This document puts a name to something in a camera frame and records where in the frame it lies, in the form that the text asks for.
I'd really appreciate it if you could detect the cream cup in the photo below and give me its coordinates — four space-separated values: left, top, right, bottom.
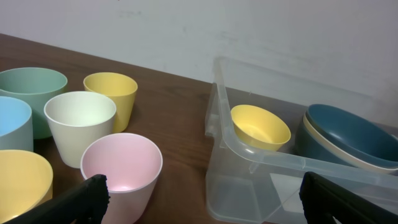
44 91 116 169

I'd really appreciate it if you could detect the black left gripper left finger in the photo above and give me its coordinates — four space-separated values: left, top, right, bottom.
5 174 110 224

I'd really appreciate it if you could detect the yellow small bowl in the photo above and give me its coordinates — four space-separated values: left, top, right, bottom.
231 105 292 151

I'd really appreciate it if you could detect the green cup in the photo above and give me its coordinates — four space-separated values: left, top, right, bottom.
1 67 68 139

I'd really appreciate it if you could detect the yellow cup upper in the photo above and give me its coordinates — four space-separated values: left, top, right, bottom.
83 72 138 133

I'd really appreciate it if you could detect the pink cup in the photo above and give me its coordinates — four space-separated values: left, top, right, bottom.
80 133 163 224

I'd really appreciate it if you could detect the yellow cup lower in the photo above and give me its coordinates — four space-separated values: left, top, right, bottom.
1 149 53 223

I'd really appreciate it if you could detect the yellow cup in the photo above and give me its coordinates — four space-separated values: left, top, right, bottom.
83 72 138 133
1 149 53 223

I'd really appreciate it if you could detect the beige large bowl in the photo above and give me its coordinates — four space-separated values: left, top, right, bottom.
303 115 397 174

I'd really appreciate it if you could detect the dark blue bowl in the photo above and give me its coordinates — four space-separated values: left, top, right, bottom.
295 121 352 167
305 104 397 168

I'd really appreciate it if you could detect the light blue cup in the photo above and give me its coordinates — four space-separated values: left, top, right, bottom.
1 96 34 152

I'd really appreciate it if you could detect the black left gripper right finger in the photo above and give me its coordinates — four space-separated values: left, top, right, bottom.
299 172 397 224

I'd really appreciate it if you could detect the white label in bin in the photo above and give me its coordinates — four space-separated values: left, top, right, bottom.
271 173 303 213

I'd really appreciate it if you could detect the clear plastic storage bin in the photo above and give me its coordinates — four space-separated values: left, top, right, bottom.
205 57 397 223

